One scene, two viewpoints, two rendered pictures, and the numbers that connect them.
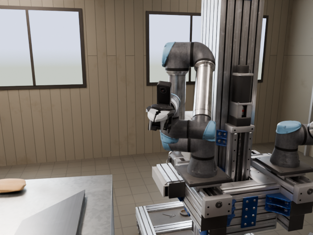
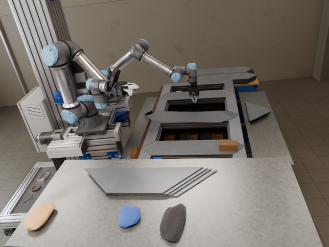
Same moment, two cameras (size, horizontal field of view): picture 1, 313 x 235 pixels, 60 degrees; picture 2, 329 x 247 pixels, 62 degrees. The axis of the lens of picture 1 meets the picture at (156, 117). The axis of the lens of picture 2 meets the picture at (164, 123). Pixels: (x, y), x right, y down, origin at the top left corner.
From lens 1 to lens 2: 1.39 m
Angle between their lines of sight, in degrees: 66
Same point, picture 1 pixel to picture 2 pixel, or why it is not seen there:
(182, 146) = (84, 112)
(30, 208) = (85, 196)
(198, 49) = (72, 45)
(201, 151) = (94, 109)
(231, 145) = not seen: hidden behind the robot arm
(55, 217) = (111, 177)
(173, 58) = (60, 57)
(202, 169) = (99, 119)
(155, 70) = not seen: outside the picture
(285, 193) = (120, 110)
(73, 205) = (102, 171)
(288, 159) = not seen: hidden behind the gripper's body
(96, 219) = (120, 164)
